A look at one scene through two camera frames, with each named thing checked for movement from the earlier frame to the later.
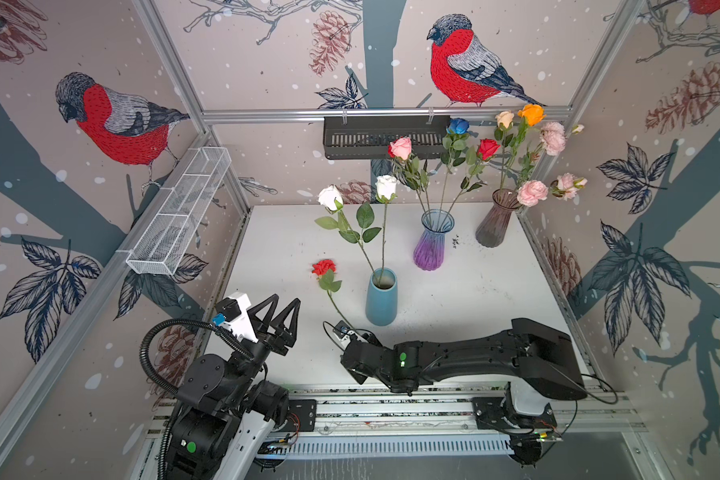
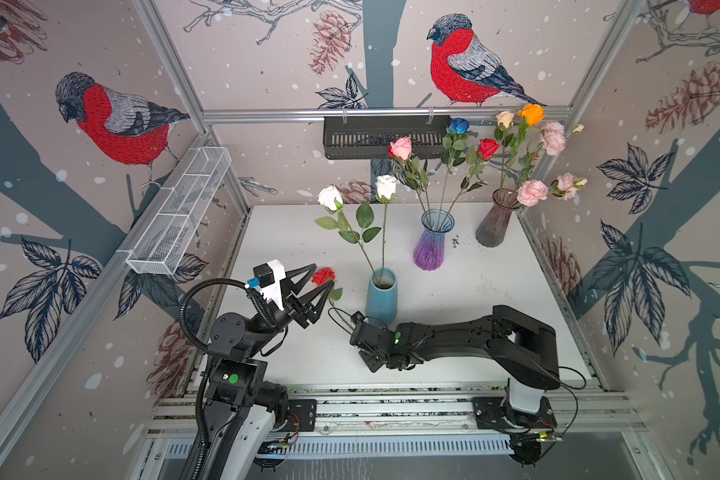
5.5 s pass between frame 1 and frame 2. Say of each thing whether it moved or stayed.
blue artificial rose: stayed
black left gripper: moved
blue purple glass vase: stayed
